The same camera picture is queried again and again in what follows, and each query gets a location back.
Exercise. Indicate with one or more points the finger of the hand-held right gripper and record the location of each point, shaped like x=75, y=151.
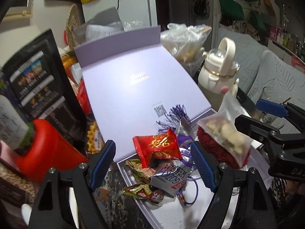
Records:
x=257, y=128
x=271, y=107

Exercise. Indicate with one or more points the clear container of grains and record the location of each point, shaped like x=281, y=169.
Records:
x=16, y=181

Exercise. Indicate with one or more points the clear bag of nuts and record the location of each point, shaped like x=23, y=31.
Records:
x=226, y=133

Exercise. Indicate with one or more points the clear plastic bag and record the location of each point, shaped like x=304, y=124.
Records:
x=183, y=38

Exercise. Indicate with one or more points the white wall rack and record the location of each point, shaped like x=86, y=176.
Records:
x=243, y=32

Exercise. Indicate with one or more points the black hanging bag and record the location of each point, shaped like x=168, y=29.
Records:
x=201, y=7

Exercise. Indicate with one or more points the silver snack packet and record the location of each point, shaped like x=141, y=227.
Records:
x=166, y=176

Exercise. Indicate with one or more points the pink paper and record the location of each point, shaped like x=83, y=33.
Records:
x=297, y=62

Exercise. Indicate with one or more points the dark bottle white label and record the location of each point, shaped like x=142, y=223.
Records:
x=12, y=121

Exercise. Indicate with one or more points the white refrigerator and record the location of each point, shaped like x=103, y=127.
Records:
x=135, y=9

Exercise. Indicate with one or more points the purple snack packet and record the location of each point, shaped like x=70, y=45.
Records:
x=175, y=114
x=184, y=139

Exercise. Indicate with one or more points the yellow snack packet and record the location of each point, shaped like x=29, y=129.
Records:
x=95, y=138

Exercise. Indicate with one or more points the grey paper bag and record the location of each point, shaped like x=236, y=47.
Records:
x=102, y=21

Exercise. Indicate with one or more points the wall intercom panel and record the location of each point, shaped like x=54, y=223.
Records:
x=16, y=7

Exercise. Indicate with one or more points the red fuzzy scrunchie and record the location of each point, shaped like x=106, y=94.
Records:
x=214, y=152

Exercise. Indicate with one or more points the brown gold snack packet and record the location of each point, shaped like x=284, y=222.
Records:
x=139, y=169

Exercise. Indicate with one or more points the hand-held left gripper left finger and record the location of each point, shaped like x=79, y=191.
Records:
x=102, y=165

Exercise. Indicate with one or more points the row of bottles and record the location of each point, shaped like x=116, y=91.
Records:
x=286, y=38

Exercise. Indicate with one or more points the woven fan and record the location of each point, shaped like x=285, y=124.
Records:
x=72, y=26

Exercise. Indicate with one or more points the red plastic bottle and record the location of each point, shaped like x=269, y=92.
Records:
x=45, y=148

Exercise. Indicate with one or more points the red gold snack packet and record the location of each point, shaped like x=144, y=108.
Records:
x=157, y=148

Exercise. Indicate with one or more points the purple gift box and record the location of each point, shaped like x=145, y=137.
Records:
x=131, y=95

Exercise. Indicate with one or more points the light blue quilted cushion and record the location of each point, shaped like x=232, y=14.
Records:
x=269, y=69

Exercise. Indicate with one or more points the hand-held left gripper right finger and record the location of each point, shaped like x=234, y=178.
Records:
x=202, y=168

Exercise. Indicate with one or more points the red brown snack packet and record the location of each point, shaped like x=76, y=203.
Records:
x=143, y=192

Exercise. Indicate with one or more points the black printed package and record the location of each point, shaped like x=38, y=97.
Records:
x=40, y=76

